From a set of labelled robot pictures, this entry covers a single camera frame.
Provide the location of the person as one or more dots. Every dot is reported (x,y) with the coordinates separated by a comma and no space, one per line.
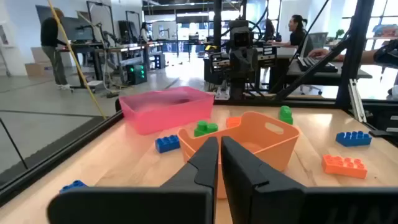
(297,35)
(144,32)
(49,34)
(367,56)

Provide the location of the black keyboard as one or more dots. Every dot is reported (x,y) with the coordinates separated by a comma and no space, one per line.
(320,67)

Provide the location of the green toy brick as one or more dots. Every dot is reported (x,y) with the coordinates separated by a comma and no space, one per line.
(285,114)
(205,128)

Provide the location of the black computer monitor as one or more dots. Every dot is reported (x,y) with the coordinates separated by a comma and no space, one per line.
(77,29)

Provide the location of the brown cardboard box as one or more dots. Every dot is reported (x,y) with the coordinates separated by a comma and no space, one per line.
(37,70)

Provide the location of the computer tower with green lights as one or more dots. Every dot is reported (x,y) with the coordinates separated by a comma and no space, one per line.
(136,74)

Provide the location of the black aluminium table frame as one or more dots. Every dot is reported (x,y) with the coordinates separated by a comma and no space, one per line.
(353,62)

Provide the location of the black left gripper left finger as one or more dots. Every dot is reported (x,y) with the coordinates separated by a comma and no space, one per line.
(186,199)

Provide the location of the pink plastic bin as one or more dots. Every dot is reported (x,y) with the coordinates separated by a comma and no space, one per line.
(164,118)

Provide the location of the orange plastic bin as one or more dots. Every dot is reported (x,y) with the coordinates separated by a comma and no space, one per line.
(273,146)

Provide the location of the orange toy brick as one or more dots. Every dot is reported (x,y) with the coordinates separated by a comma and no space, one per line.
(344,166)
(233,122)

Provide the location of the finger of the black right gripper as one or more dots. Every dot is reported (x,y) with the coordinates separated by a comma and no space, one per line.
(237,60)
(251,60)

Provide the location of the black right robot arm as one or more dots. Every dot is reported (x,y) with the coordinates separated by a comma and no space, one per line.
(237,85)

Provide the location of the green potted plant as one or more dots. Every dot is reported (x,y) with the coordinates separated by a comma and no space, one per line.
(339,33)

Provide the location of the silver aluminium bracket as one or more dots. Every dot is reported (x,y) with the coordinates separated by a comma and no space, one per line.
(357,102)

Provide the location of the black desk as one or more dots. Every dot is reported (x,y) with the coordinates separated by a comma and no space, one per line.
(342,76)

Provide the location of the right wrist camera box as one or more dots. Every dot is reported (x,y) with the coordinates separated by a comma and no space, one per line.
(241,37)

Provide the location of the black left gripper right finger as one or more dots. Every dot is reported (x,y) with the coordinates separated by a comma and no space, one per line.
(264,199)

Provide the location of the blue toy brick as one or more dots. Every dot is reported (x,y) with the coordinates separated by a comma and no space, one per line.
(353,138)
(73,185)
(167,143)

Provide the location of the black workbench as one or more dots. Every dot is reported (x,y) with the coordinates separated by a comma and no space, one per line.
(124,49)

